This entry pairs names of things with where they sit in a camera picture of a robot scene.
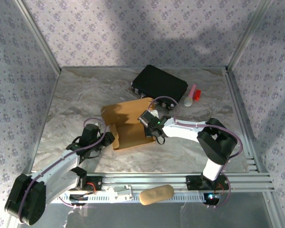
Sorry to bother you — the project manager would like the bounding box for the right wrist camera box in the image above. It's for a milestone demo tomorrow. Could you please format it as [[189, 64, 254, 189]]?
[[137, 110, 159, 129]]

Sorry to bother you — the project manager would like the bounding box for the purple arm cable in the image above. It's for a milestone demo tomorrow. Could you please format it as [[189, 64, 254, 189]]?
[[18, 117, 108, 224], [148, 96, 243, 209]]

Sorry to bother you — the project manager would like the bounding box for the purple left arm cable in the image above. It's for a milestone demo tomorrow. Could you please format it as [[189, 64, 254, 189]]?
[[18, 117, 108, 224]]

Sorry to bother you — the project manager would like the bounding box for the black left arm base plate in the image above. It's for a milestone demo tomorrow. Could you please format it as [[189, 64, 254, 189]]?
[[70, 175, 103, 191]]

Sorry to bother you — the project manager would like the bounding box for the white slotted cable duct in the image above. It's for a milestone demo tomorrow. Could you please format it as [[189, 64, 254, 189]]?
[[61, 190, 219, 205]]

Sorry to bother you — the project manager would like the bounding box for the aluminium corner post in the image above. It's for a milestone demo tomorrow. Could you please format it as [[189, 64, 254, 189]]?
[[225, 0, 274, 73], [14, 0, 62, 74]]

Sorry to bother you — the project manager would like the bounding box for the aluminium side rail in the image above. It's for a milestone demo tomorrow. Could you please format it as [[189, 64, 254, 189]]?
[[22, 68, 62, 174], [224, 66, 276, 176]]

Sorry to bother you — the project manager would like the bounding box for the aluminium front rail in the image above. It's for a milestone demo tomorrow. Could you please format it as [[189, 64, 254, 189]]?
[[18, 171, 276, 193]]

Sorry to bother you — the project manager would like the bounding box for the black hard case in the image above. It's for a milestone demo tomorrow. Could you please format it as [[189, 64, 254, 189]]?
[[130, 64, 189, 110]]

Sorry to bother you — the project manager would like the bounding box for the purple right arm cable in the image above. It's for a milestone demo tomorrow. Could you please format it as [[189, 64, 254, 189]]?
[[148, 96, 243, 209]]

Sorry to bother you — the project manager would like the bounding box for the tan bread roll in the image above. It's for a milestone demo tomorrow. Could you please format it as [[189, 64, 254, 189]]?
[[139, 184, 175, 206]]

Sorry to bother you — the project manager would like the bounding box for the white plastic bracket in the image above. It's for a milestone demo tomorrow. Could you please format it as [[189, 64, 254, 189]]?
[[106, 184, 134, 203]]

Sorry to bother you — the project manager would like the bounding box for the brown cardboard box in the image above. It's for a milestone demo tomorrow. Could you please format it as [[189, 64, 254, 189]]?
[[100, 96, 157, 152]]

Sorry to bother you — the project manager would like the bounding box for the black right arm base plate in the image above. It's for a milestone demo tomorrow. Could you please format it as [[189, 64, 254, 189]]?
[[185, 175, 229, 191]]

